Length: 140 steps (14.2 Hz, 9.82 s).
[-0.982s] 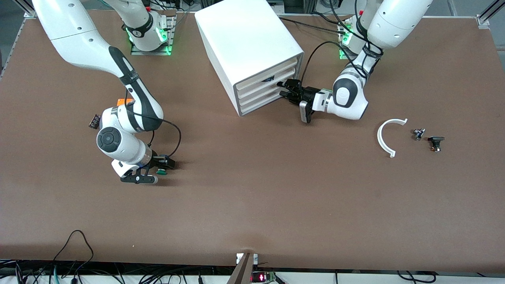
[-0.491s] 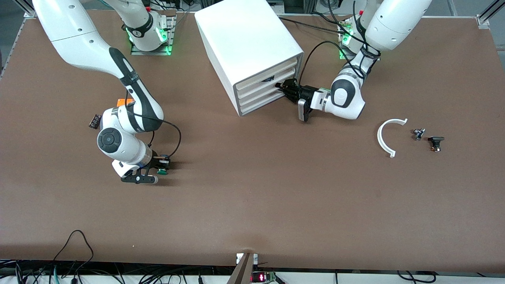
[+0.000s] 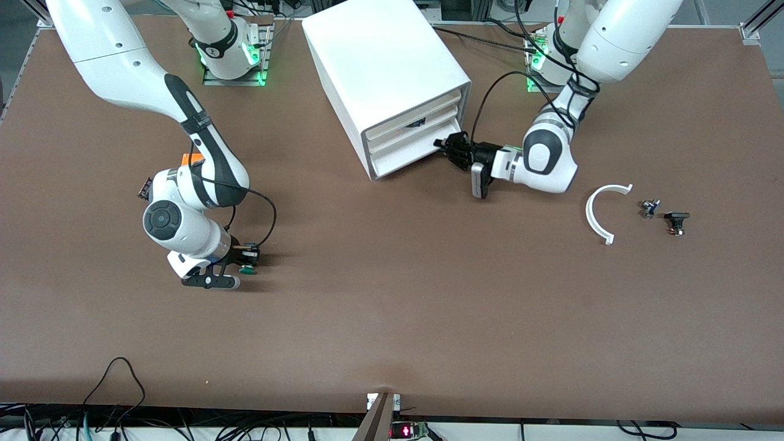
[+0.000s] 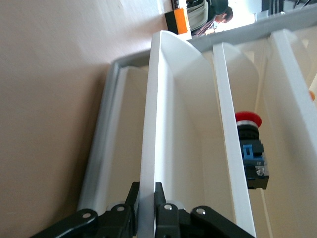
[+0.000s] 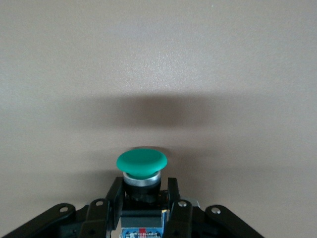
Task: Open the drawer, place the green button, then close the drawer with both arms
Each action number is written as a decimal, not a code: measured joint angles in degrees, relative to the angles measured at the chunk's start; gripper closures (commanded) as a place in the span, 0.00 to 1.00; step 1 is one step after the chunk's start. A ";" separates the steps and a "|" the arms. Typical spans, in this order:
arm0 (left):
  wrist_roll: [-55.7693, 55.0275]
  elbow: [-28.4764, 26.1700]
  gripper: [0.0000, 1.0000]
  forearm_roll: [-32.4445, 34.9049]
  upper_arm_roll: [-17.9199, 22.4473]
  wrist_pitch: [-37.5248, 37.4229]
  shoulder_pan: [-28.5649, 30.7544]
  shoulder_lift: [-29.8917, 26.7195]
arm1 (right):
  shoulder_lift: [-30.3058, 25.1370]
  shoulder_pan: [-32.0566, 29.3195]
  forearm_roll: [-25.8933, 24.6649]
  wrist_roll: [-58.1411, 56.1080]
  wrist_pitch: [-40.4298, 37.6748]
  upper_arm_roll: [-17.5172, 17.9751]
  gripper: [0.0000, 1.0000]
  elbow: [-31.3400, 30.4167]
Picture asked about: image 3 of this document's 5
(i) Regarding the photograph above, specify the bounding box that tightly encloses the white curved plastic arc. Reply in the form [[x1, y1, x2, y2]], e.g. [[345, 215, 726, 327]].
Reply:
[[585, 183, 634, 246]]

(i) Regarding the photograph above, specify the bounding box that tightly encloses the circuit board with red display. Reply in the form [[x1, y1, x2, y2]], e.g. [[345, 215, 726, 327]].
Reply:
[[391, 421, 431, 441]]

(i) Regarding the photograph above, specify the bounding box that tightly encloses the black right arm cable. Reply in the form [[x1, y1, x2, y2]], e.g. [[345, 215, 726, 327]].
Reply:
[[187, 138, 278, 249]]

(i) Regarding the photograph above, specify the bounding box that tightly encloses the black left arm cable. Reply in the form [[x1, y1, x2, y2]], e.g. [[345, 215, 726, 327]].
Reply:
[[469, 0, 602, 141]]

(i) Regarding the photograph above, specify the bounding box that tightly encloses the black cable to arm base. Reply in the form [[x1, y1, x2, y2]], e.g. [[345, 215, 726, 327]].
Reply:
[[432, 20, 541, 55]]

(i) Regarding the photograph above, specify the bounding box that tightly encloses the black looped cable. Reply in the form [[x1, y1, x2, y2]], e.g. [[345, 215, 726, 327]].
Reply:
[[83, 357, 146, 423]]

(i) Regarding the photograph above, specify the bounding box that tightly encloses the small black switch part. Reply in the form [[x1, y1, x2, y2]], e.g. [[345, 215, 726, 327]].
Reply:
[[664, 211, 691, 237]]

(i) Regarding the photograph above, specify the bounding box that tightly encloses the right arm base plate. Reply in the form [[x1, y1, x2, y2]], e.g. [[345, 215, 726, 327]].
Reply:
[[202, 17, 274, 86]]

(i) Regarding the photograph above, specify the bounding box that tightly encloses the grey camera mounting post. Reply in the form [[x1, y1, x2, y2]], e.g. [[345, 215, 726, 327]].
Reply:
[[352, 392, 402, 441]]

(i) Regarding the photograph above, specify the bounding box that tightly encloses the aluminium frame profile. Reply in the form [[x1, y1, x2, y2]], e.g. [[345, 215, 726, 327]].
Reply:
[[21, 0, 56, 28], [740, 0, 784, 42]]

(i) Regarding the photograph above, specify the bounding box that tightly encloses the black coiled cable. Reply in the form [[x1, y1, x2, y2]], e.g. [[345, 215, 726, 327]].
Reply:
[[616, 420, 678, 440]]

